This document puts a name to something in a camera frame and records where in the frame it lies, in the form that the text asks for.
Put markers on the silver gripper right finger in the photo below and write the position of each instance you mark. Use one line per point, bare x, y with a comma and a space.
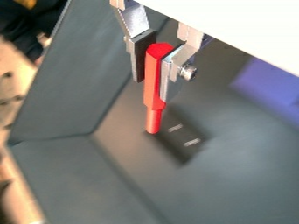
176, 64

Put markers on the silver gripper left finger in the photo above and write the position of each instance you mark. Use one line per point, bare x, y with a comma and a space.
139, 35

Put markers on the red peg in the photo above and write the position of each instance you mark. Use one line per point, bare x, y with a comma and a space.
155, 52

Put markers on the purple base board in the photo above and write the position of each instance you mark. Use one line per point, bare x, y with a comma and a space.
246, 90

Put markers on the black angle bracket holder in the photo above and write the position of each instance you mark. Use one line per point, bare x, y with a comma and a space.
180, 139

